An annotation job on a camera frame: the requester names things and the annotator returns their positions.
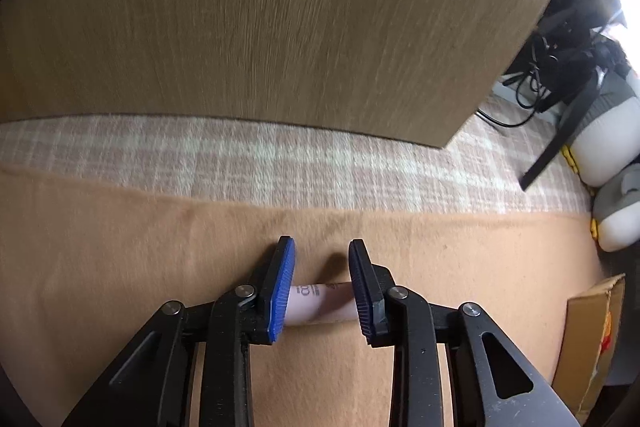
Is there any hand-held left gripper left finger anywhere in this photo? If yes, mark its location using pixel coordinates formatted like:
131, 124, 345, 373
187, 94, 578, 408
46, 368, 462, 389
62, 235, 297, 427

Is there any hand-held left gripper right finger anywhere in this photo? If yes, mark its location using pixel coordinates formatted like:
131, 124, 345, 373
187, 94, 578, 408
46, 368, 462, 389
347, 238, 581, 427

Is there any small pink bottle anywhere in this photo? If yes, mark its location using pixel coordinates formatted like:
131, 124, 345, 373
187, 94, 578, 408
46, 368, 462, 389
285, 279, 358, 327

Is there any brown cardboard box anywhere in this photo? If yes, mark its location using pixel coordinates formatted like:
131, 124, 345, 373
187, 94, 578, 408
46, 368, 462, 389
550, 273, 627, 425

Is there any plaid bedsheet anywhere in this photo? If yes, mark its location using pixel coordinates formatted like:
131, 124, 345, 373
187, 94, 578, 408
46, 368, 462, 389
0, 99, 596, 215

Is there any brown blanket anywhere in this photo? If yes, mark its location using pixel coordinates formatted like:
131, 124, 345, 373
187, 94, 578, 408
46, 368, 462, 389
0, 167, 606, 427

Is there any black tripod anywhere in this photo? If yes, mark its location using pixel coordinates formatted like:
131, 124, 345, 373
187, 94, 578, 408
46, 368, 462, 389
520, 7, 631, 190

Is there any small penguin plush toy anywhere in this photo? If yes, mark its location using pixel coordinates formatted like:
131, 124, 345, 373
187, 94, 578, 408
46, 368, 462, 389
590, 162, 640, 253

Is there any large wooden panel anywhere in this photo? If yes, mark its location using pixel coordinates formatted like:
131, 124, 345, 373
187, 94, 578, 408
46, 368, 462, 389
0, 0, 583, 151

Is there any large penguin plush toy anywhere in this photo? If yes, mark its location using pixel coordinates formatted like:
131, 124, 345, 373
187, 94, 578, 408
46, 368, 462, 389
562, 39, 640, 188

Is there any black power cable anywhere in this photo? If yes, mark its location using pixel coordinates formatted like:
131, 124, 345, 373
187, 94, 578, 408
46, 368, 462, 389
475, 34, 563, 128

